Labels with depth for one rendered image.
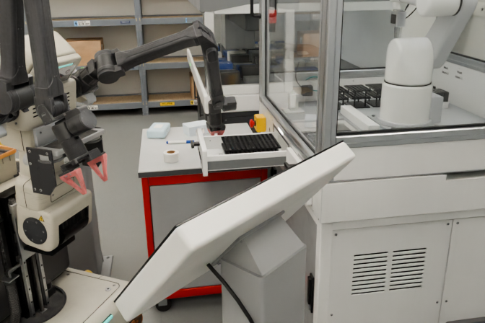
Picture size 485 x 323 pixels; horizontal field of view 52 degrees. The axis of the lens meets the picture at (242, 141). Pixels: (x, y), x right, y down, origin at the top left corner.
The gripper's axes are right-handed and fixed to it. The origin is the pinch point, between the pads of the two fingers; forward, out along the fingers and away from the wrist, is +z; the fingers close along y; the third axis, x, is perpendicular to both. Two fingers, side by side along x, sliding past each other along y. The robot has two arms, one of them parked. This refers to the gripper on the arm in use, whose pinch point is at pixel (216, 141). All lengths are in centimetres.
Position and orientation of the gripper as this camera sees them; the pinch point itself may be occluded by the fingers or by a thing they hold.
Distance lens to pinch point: 231.2
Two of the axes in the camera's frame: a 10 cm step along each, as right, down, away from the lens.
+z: 0.4, 9.4, 3.5
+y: -3.7, -3.1, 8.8
